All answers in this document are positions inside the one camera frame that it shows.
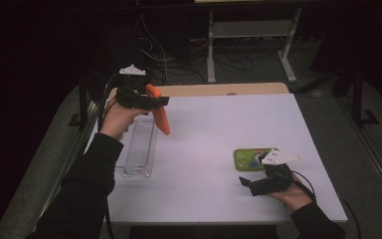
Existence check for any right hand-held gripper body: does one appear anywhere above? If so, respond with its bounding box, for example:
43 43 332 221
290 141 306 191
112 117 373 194
250 148 302 197

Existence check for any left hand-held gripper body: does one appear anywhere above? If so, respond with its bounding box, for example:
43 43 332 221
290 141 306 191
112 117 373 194
115 64 150 110

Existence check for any orange phone case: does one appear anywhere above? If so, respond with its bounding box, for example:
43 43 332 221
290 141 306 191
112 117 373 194
144 83 172 136

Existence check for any green phone case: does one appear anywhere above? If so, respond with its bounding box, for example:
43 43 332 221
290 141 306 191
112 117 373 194
233 147 278 172

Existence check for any clear plastic tray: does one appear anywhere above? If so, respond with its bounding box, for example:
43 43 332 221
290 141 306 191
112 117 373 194
115 113 160 178

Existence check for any person's right hand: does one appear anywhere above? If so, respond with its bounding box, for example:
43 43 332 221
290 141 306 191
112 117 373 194
268 177 313 212

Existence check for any person's left hand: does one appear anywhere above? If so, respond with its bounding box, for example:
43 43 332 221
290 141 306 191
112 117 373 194
99 98 147 140

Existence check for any black metal stand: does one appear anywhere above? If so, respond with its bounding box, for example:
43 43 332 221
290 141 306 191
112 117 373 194
351 64 381 128
68 74 92 131

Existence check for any left hand-held gripper cable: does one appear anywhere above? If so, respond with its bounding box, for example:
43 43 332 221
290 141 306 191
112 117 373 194
97 73 120 133

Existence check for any hand-held gripper cable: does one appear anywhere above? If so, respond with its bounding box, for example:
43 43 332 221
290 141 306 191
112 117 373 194
289 169 317 202
97 73 120 133

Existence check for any right hand-held gripper cable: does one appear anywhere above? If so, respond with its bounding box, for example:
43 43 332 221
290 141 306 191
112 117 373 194
289 169 317 202

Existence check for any tangle of floor cables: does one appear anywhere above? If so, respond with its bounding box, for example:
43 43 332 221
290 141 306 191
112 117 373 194
135 13 210 86

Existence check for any thin black cable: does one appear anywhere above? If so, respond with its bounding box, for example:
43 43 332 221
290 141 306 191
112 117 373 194
340 197 363 239

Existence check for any aluminium rail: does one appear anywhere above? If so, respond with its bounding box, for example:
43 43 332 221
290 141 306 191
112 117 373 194
336 96 382 207
29 99 103 239

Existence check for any white metal desk frame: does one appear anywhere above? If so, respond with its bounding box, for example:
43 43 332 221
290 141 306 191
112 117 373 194
206 7 303 84

